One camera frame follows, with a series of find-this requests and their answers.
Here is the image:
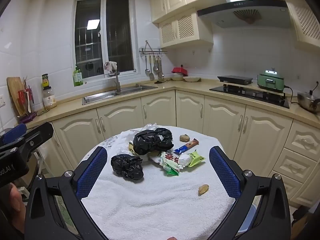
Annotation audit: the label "green electric pot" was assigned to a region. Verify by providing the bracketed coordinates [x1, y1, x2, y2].
[257, 67, 286, 92]

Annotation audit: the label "cream base cabinets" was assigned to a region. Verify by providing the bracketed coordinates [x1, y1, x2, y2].
[25, 90, 320, 208]

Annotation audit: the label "purple utensil holder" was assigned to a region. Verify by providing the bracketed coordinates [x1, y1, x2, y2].
[16, 112, 38, 124]

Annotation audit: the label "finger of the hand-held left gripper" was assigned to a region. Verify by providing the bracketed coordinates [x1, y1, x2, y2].
[0, 122, 54, 161]
[0, 123, 27, 145]

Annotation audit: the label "white crumpled plastic ball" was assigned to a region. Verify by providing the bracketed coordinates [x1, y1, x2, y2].
[178, 153, 192, 167]

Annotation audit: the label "clear jar white label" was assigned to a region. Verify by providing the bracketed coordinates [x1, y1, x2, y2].
[42, 86, 57, 110]

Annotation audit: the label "red pot lid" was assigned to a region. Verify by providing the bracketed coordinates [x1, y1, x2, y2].
[171, 65, 188, 76]

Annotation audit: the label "green white snack packets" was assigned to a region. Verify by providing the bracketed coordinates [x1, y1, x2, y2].
[160, 151, 183, 176]

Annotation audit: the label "blue-patterned white tablecloth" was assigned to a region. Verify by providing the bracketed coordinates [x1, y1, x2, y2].
[95, 130, 130, 153]

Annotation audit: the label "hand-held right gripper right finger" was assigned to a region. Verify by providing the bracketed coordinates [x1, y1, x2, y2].
[200, 145, 292, 240]

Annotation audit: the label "steel faucet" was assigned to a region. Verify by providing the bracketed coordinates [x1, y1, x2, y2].
[110, 70, 122, 93]

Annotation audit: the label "steel sink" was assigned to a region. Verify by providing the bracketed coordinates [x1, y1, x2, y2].
[82, 84, 158, 105]

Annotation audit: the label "steel spatula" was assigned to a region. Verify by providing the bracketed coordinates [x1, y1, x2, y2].
[149, 55, 155, 81]

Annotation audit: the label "beige stone countertop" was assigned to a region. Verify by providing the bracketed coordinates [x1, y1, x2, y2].
[22, 77, 320, 130]

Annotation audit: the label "wooden plank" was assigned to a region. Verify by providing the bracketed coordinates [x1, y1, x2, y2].
[223, 82, 286, 98]

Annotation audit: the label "steel pot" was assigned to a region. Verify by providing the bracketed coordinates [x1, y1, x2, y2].
[297, 90, 320, 113]

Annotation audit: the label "white trash bin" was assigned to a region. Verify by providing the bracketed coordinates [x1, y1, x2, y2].
[235, 200, 259, 233]

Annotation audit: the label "cream lattice-door wall cabinet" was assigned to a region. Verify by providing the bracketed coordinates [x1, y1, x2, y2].
[285, 0, 320, 50]
[159, 9, 214, 49]

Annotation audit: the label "large black plastic bag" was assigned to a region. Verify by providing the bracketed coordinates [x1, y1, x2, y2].
[133, 128, 174, 155]

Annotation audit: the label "kitchen window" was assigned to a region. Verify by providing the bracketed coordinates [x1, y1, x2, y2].
[74, 0, 137, 82]

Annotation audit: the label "grey range hood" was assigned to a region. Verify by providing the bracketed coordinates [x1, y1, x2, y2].
[197, 0, 292, 29]

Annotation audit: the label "black cloth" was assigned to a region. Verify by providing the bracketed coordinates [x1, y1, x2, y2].
[292, 205, 312, 220]

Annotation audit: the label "green snack wrapper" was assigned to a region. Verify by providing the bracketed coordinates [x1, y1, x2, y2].
[187, 150, 205, 167]

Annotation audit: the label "clear plastic bag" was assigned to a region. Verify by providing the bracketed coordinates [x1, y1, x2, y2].
[143, 123, 161, 132]

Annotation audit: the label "wooden cutting board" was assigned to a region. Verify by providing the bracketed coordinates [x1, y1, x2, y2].
[7, 77, 28, 117]

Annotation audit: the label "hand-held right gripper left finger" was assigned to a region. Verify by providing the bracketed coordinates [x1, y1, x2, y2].
[24, 146, 118, 240]

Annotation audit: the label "person's left hand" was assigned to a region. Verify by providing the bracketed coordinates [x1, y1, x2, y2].
[9, 183, 26, 234]

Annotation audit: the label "white terry towel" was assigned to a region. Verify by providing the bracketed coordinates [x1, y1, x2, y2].
[81, 126, 237, 240]

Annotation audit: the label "small black plastic bag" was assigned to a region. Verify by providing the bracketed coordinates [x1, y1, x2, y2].
[111, 154, 144, 181]

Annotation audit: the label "steel utensil rail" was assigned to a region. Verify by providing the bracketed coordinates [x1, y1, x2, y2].
[139, 40, 168, 55]

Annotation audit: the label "steel spoon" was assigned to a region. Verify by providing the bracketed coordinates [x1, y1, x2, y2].
[157, 56, 164, 78]

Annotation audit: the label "green dish soap bottle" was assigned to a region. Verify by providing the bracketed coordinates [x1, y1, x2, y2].
[73, 64, 84, 87]

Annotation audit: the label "black gas stove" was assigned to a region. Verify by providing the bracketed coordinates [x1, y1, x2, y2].
[209, 85, 290, 109]

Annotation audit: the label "blue snack wrapper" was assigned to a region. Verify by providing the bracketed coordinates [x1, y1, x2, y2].
[174, 139, 199, 155]

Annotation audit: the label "black power cable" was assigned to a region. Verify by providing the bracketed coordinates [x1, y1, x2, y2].
[284, 81, 320, 104]

